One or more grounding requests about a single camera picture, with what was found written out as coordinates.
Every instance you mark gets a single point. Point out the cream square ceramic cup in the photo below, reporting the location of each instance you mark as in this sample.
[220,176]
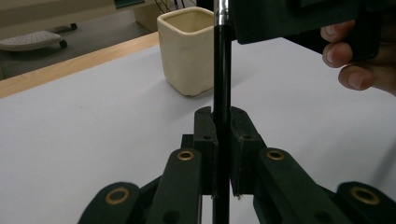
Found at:
[186,59]

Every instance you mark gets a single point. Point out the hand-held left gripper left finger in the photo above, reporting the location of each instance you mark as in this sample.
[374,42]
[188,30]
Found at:
[207,149]

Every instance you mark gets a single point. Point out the grey leg with black caster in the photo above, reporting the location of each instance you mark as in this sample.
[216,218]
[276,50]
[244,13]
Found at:
[63,28]

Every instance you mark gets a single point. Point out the black pen with silver band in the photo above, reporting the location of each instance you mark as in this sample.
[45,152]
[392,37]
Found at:
[222,93]

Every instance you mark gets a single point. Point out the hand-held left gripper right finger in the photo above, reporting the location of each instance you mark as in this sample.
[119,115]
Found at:
[244,149]

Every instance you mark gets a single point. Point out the beige cabinet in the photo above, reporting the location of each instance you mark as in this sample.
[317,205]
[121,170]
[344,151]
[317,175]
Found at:
[146,17]

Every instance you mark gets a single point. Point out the beige wooden wall panel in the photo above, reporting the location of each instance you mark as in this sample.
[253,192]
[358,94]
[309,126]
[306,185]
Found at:
[46,12]

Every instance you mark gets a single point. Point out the white table sheet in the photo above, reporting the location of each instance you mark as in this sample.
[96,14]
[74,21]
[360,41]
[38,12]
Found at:
[77,140]

